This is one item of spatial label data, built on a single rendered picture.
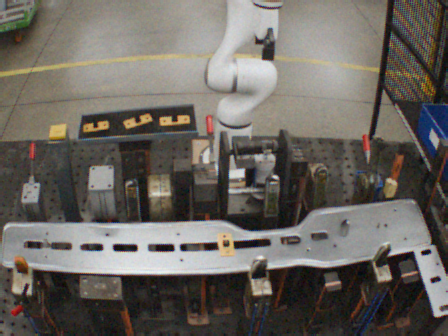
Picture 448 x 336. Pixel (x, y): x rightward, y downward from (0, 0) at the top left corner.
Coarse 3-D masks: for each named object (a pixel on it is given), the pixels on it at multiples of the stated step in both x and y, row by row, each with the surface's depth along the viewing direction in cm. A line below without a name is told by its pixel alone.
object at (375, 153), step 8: (376, 136) 153; (376, 144) 154; (384, 144) 151; (376, 152) 156; (376, 160) 157; (368, 168) 159; (376, 168) 159; (368, 176) 159; (376, 176) 159; (368, 184) 161
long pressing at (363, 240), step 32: (32, 224) 147; (64, 224) 149; (96, 224) 151; (128, 224) 152; (160, 224) 153; (192, 224) 154; (224, 224) 155; (320, 224) 156; (352, 224) 156; (384, 224) 156; (416, 224) 156; (0, 256) 136; (32, 256) 138; (64, 256) 140; (96, 256) 142; (128, 256) 143; (160, 256) 144; (192, 256) 145; (256, 256) 146; (288, 256) 146; (320, 256) 146; (352, 256) 146
